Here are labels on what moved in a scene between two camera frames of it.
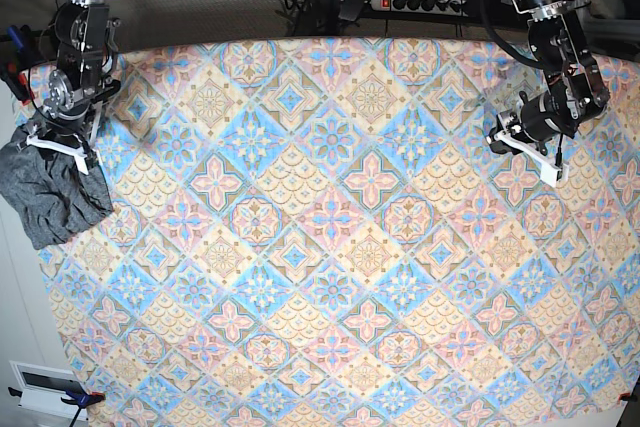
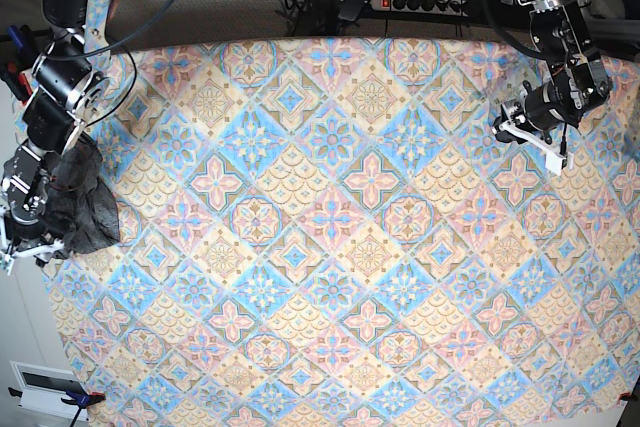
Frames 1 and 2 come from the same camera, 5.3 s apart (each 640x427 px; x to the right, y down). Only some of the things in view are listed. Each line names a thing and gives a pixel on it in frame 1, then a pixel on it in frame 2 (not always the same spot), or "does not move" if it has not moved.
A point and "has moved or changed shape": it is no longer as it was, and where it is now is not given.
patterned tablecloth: [320, 232] does not move
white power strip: [431, 5] does not move
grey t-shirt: [50, 190] has moved or changed shape
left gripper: [68, 109] to [25, 226]
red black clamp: [18, 79] does not move
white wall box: [43, 390] does not move
